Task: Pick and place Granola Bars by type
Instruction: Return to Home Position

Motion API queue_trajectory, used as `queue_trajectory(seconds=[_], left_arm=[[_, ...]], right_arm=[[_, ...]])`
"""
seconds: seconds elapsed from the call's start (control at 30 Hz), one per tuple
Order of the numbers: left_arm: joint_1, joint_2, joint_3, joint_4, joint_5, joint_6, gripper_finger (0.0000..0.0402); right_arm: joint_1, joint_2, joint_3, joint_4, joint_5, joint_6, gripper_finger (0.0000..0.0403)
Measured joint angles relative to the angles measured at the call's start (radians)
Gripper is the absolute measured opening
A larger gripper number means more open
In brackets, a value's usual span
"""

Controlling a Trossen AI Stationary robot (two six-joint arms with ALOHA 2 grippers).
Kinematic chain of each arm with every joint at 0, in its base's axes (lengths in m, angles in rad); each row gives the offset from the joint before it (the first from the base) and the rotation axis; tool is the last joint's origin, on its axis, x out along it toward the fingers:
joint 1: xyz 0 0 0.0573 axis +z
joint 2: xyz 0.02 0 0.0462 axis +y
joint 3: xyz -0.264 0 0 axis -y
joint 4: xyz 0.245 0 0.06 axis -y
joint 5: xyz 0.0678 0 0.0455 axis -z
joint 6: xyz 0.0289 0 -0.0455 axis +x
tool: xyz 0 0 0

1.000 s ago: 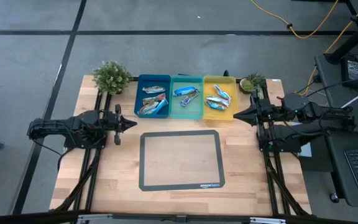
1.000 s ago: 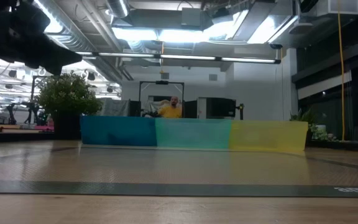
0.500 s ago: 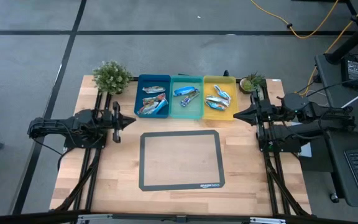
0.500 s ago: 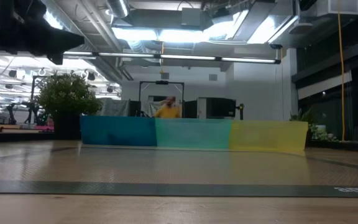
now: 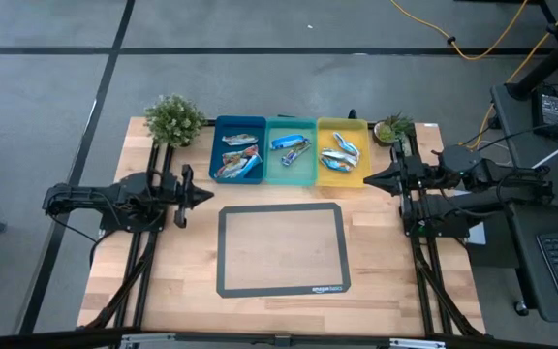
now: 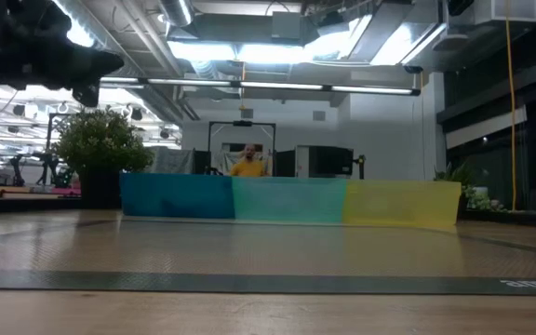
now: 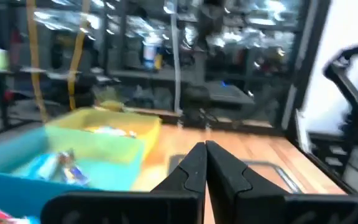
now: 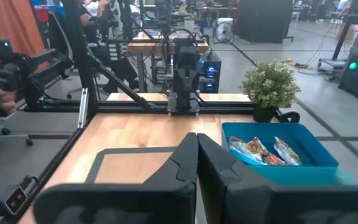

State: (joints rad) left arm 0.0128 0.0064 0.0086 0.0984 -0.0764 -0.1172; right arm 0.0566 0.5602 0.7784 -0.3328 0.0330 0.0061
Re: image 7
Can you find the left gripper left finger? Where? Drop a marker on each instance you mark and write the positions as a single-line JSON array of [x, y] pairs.
[[135, 207]]

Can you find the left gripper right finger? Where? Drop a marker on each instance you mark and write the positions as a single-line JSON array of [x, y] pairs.
[[259, 208]]

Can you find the silver granola bar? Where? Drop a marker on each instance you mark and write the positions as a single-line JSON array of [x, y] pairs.
[[110, 131]]

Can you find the red granola bar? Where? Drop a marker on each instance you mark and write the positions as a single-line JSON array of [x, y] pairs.
[[2, 216]]

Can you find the teal plastic bin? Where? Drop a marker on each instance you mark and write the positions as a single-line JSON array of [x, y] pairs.
[[113, 177]]

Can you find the yellow plastic bin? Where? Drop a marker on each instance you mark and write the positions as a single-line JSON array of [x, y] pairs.
[[141, 124]]

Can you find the black side desk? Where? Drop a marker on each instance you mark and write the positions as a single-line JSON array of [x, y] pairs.
[[232, 95]]

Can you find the blue plastic bin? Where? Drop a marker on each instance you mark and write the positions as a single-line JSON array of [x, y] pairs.
[[11, 196]]

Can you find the white rod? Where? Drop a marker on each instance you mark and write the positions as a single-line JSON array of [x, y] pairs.
[[176, 62]]

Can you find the cluttered storage shelf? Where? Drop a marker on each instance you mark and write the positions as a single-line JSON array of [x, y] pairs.
[[228, 37]]

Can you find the black frame post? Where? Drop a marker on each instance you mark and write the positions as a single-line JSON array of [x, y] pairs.
[[306, 62]]

